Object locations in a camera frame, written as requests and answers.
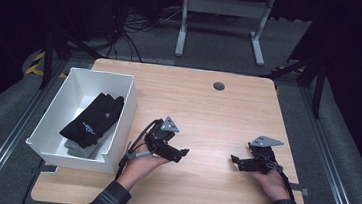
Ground metal floor rail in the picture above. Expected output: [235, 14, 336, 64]
[288, 85, 362, 204]
[0, 53, 70, 204]

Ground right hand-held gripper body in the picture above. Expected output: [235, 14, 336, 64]
[242, 133, 288, 177]

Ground yellow black floor tape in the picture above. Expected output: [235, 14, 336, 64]
[25, 49, 71, 80]

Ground white metal desk frame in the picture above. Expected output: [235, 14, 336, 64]
[173, 0, 276, 67]

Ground grey round table grommet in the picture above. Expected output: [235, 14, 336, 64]
[212, 81, 226, 92]

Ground black floor cables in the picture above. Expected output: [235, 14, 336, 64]
[104, 0, 186, 67]

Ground white plastic bin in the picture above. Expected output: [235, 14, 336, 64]
[23, 63, 141, 176]

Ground person's right hand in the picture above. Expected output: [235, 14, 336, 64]
[248, 166, 294, 204]

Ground grey table bracket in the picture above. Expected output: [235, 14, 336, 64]
[40, 163, 60, 175]
[285, 181, 312, 198]

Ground person's left hand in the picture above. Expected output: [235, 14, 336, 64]
[114, 149, 172, 195]

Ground black metal stand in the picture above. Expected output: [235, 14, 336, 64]
[38, 25, 106, 96]
[256, 46, 330, 121]

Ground black glove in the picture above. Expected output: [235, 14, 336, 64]
[57, 89, 126, 152]

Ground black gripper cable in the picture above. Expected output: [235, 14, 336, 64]
[114, 115, 163, 185]
[261, 155, 299, 201]

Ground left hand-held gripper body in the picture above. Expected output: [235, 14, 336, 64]
[143, 113, 185, 161]

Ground grey knitted garment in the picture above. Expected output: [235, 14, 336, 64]
[62, 126, 114, 162]

